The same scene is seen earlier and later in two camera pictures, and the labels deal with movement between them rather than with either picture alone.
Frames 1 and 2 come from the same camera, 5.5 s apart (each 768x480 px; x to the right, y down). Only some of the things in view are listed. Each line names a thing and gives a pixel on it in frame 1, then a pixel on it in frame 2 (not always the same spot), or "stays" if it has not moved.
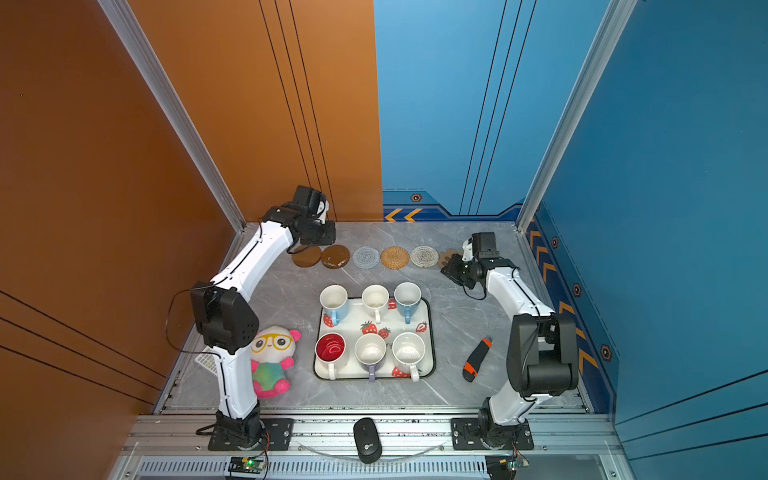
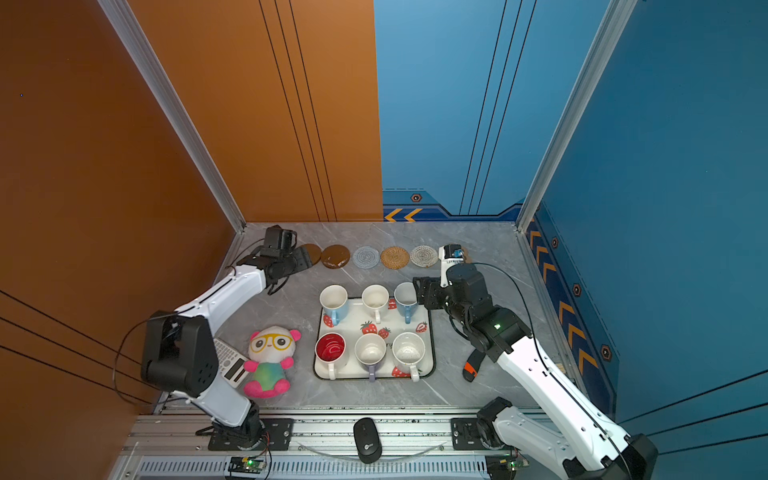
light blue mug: [334, 300] stays
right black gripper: [452, 271] -> [429, 288]
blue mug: [407, 296] stays
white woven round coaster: [424, 256] stays
